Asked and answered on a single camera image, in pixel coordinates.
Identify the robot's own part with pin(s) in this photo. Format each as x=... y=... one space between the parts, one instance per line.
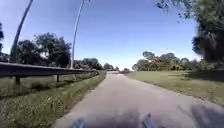
x=148 y=120
x=79 y=123

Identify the leaning palm tree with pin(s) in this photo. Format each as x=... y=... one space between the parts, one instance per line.
x=75 y=36
x=18 y=36

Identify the row of dark trees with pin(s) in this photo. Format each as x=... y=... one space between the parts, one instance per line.
x=50 y=50

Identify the distant group of trees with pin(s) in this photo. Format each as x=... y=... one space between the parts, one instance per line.
x=160 y=61

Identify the metal guardrail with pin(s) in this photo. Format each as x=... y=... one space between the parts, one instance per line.
x=30 y=70

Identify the dense green wood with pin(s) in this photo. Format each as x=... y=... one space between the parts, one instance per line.
x=210 y=36

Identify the grass verge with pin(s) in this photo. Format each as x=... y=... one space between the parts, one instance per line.
x=40 y=103
x=180 y=85

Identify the grey paved path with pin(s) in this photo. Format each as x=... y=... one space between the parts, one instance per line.
x=123 y=96

